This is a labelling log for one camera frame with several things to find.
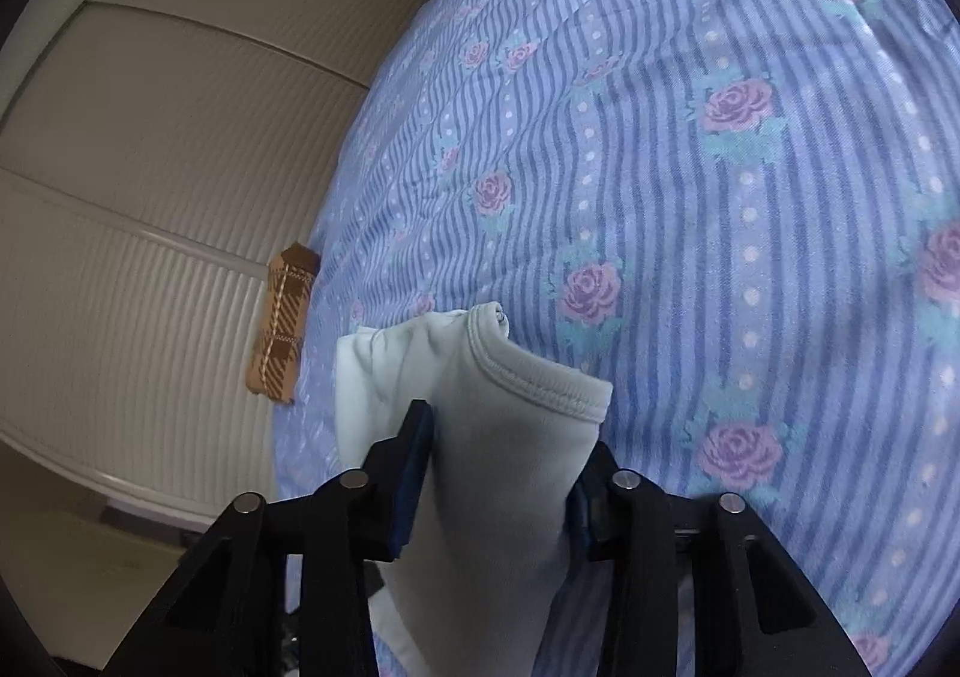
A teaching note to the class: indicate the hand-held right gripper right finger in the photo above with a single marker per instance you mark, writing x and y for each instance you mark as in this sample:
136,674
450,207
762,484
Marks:
583,512

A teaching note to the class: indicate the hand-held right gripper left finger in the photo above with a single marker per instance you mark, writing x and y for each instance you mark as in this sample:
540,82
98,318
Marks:
409,489

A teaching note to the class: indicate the light blue long-sleeve shirt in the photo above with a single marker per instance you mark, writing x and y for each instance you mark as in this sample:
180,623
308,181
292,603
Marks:
487,497

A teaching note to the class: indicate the brown plaid folded cloth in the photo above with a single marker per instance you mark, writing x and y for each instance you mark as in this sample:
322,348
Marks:
281,325

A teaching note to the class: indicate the blue floral striped bedspread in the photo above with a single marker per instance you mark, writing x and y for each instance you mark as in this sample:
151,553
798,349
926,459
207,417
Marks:
637,257

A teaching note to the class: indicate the beige sliding wardrobe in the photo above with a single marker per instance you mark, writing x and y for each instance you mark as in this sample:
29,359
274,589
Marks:
180,212

